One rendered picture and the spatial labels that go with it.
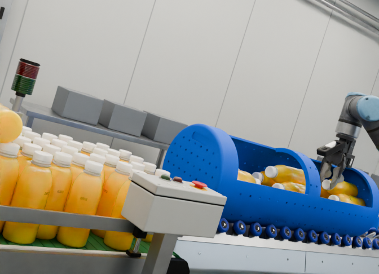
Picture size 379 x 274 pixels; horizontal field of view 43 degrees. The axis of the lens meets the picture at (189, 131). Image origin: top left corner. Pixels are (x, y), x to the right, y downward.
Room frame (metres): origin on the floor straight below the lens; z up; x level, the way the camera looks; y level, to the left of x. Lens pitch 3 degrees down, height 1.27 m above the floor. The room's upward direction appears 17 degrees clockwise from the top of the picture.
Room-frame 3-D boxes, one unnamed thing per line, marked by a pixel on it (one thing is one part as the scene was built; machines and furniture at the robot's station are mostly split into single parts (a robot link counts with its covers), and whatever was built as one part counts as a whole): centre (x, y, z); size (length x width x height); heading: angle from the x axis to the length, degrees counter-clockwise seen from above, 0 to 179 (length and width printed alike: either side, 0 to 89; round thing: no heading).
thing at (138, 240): (1.11, 0.04, 0.94); 0.03 x 0.02 x 0.08; 128
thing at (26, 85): (1.46, 0.52, 1.18); 0.06 x 0.06 x 0.05
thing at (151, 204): (1.06, -0.02, 1.05); 0.20 x 0.10 x 0.10; 128
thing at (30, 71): (1.46, 0.52, 1.23); 0.06 x 0.06 x 0.04
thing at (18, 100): (1.46, 0.52, 1.18); 0.06 x 0.06 x 0.16
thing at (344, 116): (1.87, -0.58, 1.45); 0.10 x 0.09 x 0.12; 2
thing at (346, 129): (1.88, -0.58, 1.37); 0.10 x 0.09 x 0.05; 39
